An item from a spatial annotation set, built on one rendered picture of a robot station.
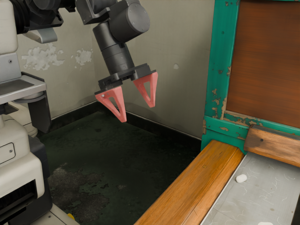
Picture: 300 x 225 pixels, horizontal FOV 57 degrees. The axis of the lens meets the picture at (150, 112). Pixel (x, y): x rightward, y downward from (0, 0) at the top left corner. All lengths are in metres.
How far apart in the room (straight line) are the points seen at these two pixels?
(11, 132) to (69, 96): 1.90
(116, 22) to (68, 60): 2.08
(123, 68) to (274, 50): 0.44
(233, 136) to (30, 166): 0.63
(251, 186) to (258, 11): 0.48
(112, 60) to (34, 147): 0.52
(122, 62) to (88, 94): 2.26
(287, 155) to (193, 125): 1.41
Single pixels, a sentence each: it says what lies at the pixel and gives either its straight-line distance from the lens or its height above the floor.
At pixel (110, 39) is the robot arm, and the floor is 1.15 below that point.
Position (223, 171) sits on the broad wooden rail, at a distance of 0.84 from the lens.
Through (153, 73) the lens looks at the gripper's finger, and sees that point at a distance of 0.62.
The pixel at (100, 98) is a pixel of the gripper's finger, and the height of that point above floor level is 1.04.
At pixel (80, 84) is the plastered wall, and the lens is 2.74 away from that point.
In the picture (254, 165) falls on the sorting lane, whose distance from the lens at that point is 0.92.
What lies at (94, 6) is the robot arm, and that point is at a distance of 0.59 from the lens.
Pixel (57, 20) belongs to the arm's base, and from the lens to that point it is 0.83.
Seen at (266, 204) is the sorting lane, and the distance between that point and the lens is 0.80.
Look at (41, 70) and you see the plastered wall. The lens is 2.48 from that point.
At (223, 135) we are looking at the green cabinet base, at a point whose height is 0.79.
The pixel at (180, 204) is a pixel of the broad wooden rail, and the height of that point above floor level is 0.76.
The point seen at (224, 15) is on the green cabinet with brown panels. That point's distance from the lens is 0.85.
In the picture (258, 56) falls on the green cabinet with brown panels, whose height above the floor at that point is 1.06.
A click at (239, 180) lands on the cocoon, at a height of 0.75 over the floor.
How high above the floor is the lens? 1.26
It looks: 26 degrees down
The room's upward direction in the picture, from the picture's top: straight up
